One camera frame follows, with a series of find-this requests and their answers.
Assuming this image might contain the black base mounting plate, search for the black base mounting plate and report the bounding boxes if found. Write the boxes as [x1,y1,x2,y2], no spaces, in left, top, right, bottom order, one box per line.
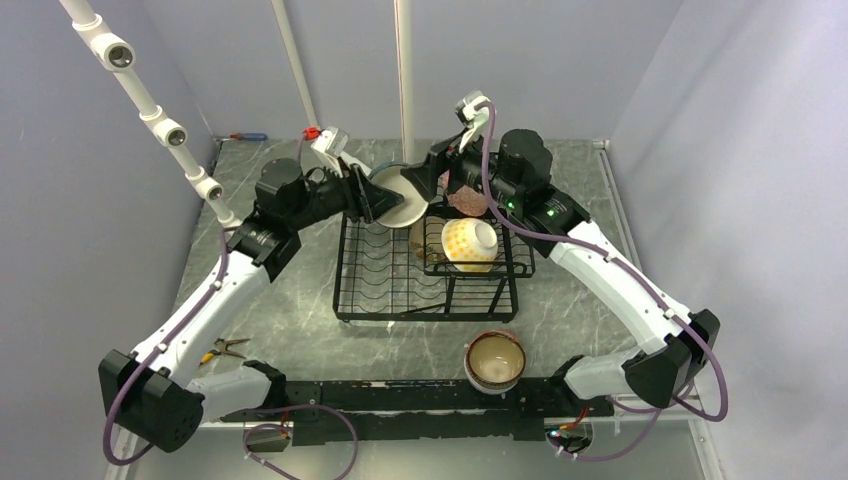
[223,377,614,446]

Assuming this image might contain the yellow handled pliers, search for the yellow handled pliers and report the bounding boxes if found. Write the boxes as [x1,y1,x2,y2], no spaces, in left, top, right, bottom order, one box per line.
[199,338,249,366]

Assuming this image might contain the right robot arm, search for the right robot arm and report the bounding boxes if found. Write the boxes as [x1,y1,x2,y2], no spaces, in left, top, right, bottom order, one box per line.
[402,129,721,415]

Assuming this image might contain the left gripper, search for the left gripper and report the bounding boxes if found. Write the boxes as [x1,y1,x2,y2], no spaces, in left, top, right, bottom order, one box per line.
[287,155,404,232]

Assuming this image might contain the brown glazed bowl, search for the brown glazed bowl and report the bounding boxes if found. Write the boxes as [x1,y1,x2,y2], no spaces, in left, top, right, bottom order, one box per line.
[463,329,526,395]

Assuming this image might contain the aluminium rail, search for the aluminium rail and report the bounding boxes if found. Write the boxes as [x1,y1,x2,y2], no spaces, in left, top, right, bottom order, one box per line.
[120,380,705,429]

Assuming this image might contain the white PVC pipe frame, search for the white PVC pipe frame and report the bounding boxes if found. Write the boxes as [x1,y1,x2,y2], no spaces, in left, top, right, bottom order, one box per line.
[58,0,417,230]

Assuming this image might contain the red patterned bowl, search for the red patterned bowl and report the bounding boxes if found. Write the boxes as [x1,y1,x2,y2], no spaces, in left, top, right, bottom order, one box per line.
[441,172,488,217]

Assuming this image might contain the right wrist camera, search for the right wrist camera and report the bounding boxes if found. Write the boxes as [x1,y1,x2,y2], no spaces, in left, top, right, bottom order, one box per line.
[455,90,490,152]

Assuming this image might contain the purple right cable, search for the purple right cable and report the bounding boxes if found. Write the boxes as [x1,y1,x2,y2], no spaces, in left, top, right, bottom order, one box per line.
[478,100,730,464]

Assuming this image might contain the teal white bowl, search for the teal white bowl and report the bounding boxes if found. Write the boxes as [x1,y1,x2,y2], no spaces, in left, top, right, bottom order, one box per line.
[369,163,429,229]

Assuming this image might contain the blue yellow patterned bowl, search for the blue yellow patterned bowl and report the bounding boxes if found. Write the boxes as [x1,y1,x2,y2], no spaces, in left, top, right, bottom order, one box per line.
[440,218,498,273]

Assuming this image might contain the black wire dish rack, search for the black wire dish rack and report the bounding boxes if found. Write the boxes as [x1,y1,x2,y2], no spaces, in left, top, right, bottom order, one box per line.
[332,195,536,323]

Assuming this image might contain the red blue screwdriver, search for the red blue screwdriver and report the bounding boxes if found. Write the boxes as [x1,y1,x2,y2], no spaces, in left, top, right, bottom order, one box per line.
[229,132,268,142]

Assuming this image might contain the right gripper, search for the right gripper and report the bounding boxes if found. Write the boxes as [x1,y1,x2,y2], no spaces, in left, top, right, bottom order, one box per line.
[401,122,521,211]

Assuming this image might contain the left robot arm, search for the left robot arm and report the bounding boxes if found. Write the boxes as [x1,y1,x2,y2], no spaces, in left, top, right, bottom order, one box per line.
[98,158,404,465]

